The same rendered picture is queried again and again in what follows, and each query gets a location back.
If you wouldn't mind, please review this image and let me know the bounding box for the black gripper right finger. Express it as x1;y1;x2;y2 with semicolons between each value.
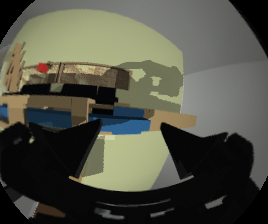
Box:
159;121;228;180

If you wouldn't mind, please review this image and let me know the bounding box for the red cube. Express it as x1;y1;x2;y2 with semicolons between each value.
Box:
36;63;48;73

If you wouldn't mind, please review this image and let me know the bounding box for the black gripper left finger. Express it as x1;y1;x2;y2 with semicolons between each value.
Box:
29;119;102;180

